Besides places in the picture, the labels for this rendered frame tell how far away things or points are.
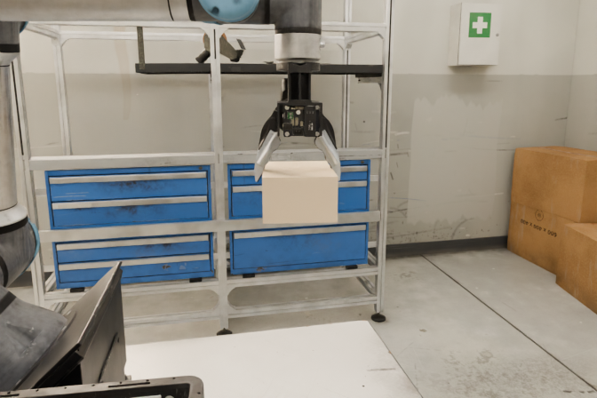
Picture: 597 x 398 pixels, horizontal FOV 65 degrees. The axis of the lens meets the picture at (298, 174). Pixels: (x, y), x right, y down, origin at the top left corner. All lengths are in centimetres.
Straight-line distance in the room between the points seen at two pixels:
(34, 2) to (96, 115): 247
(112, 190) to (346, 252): 119
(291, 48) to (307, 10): 6
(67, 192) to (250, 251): 88
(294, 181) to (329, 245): 171
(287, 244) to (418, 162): 143
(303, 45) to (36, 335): 59
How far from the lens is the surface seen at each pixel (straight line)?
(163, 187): 226
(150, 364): 106
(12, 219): 92
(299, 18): 75
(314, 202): 74
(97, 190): 230
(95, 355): 77
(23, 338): 83
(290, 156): 225
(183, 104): 306
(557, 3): 401
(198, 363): 104
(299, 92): 73
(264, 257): 238
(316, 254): 243
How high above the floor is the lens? 126
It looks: 11 degrees down
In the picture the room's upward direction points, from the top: straight up
